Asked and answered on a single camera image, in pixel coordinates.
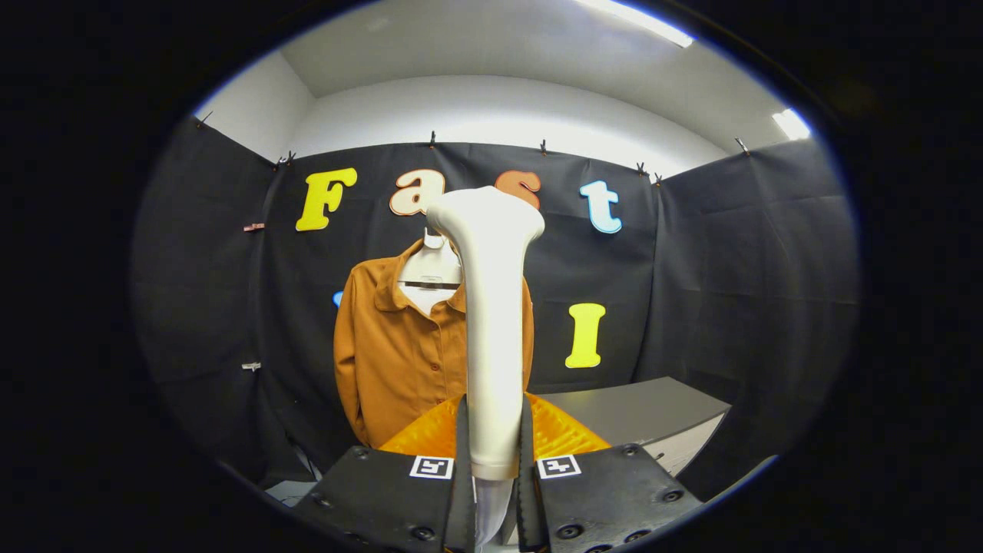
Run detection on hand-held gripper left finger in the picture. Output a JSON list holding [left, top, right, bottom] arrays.
[[292, 394, 477, 553]]

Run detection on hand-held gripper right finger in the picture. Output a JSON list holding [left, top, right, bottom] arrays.
[[516, 392, 703, 553]]

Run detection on brown button-up shirt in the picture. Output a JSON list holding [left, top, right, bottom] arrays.
[[333, 238, 535, 450]]

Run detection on white garment steamer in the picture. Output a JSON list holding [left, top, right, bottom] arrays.
[[426, 186, 546, 481]]

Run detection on grey cabinet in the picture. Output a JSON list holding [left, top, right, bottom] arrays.
[[538, 376, 730, 477]]

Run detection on black backdrop cloth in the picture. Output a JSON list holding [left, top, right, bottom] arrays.
[[131, 115, 859, 500]]

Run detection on white mannequin torso stand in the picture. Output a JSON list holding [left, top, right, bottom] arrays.
[[398, 227, 463, 316]]

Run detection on small ceiling light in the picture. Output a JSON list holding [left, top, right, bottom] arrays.
[[772, 108, 812, 141]]

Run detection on long ceiling light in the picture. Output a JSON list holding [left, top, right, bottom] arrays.
[[576, 0, 696, 48]]

